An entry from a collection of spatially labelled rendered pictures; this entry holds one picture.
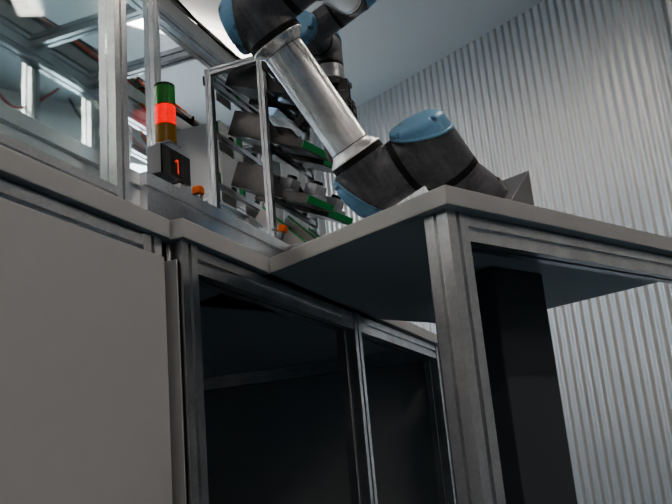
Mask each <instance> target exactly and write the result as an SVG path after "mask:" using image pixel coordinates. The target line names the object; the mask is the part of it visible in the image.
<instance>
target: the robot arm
mask: <svg viewBox="0 0 672 504"><path fill-rule="evenodd" d="M316 1H321V2H323V4H322V5H321V6H319V7H318V8H317V9H315V10H314V11H313V12H309V11H306V9H307V8H308V7H309V6H311V5H312V4H313V3H314V2H316ZM376 1H377V0H222V1H221V2H220V4H219V7H218V13H219V17H220V21H221V23H222V26H223V28H224V30H225V32H226V34H227V35H228V37H229V39H230V40H231V42H232V43H233V45H235V46H236V49H237V50H238V51H239V52H240V53H242V54H243V55H250V54H251V55H252V56H253V57H254V59H255V60H260V61H265V62H266V63H267V64H268V66H269V67H270V69H271V70H272V72H273V73H274V75H275V76H276V77H277V79H278V80H279V82H280V83H281V85H282V86H283V87H284V89H285V90H286V92H287V93H288V95H289V96H290V98H291V99H292V100H293V102H294V103H295V105H296V106H297V108H298V109H299V110H300V112H301V113H302V114H301V115H300V116H299V117H298V118H297V119H296V120H295V121H294V124H295V126H296V127H297V128H298V129H300V130H301V131H303V132H307V131H308V130H309V129H310V128H312V129H313V131H314V132H315V133H316V135H317V136H318V138H319V139H320V141H321V142H322V144H323V148H324V151H325V154H326V157H327V158H328V160H329V161H330V163H331V164H333V165H332V171H333V172H334V174H335V175H336V177H335V178H334V180H333V182H332V184H333V187H334V189H335V190H336V191H337V194H338V195H339V197H340V198H341V199H342V200H343V202H344V203H345V204H346V205H347V206H348V207H349V208H350V209H351V210H352V211H353V212H354V213H356V214H357V215H358V216H360V217H362V218H366V217H368V216H371V215H373V214H375V213H378V212H380V211H383V210H385V209H387V208H390V207H392V206H394V205H397V204H398V203H400V202H401V201H403V200H404V199H405V198H407V197H408V196H410V195H411V194H413V193H414V192H416V191H418V190H419V189H420V188H422V187H423V186H425V187H426V188H427V190H428V191H430V190H433V189H435V188H437V187H440V186H442V185H449V186H453V187H458V188H462V189H466V190H470V191H475V192H479V193H483V194H487V195H492V196H496V197H500V198H505V196H506V194H507V191H508V189H507V187H506V185H505V184H504V182H503V181H502V180H501V179H500V178H499V177H497V176H495V175H494V174H493V173H492V172H490V171H489V170H488V169H487V168H485V167H484V166H483V165H481V164H480V163H479V162H478V160H477V159H476V158H475V156H474V155H473V153H472V152H471V150H470V149H469V147H468V146H467V145H466V143H465V142H464V140H463V139H462V137H461V136H460V135H459V133H458V132H457V130H456V129H455V127H454V124H453V123H452V122H450V121H449V119H448V118H447V117H446V115H445V114H444V113H443V112H442V111H441V110H439V109H427V110H424V111H421V112H418V113H416V114H414V115H412V116H410V117H408V118H406V119H405V120H403V121H402V122H400V123H399V124H398V125H397V126H395V127H394V128H392V129H391V131H390V132H389V139H390V141H388V142H387V143H385V144H384V145H383V144H382V142H381V141H380V139H379V138H378V137H374V136H369V135H367V134H366V132H365V131H364V129H363V128H362V126H361V125H360V123H359V122H358V120H357V110H356V107H355V102H354V101H353V100H352V99H351V92H350V89H352V83H351V82H349V80H348V79H347V78H345V76H344V65H343V54H342V39H341V37H340V31H339V30H341V29H342V28H343V27H345V26H346V25H347V24H349V23H350V22H351V21H353V20H354V19H355V18H357V17H358V16H359V15H361V14H362V13H363V12H365V11H367V10H368V9H369V8H370V7H371V6H372V5H373V4H375V3H376ZM351 100H352V101H353V102H354V103H353V102H352V101H351Z"/></svg>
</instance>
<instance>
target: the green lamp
mask: <svg viewBox="0 0 672 504"><path fill-rule="evenodd" d="M159 103H171V104H173V105H174V106H175V107H176V105H175V88H174V86H172V85H170V84H158V85H156V86H155V87H154V106H155V105H157V104H159Z"/></svg>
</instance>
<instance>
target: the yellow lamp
mask: <svg viewBox="0 0 672 504"><path fill-rule="evenodd" d="M168 140H170V141H172V142H174V143H175V144H177V130H176V125H175V124H173V123H170V122H162V123H158V124H156V125H155V142H156V143H160V142H164V141H168Z"/></svg>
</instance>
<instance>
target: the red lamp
mask: <svg viewBox="0 0 672 504"><path fill-rule="evenodd" d="M154 111H155V125H156V124H158V123H162V122H170V123H173V124H175V125H176V107H175V106H174V105H173V104H171V103H159V104H157V105H155V107H154Z"/></svg>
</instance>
